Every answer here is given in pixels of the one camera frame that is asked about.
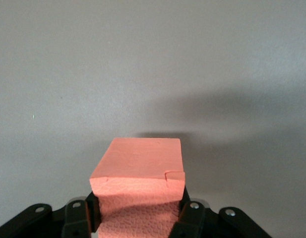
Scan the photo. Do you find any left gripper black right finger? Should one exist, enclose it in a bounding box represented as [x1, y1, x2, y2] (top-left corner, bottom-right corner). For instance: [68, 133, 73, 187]
[167, 186, 270, 238]

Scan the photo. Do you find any orange foam cube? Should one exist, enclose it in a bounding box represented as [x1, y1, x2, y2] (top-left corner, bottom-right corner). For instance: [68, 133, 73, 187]
[89, 137, 186, 238]

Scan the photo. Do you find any brown table cover sheet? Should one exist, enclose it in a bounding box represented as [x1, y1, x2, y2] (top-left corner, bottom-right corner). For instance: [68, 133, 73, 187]
[0, 0, 306, 238]

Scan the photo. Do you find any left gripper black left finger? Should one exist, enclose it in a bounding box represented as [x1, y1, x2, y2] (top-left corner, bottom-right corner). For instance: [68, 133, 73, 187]
[0, 191, 102, 238]

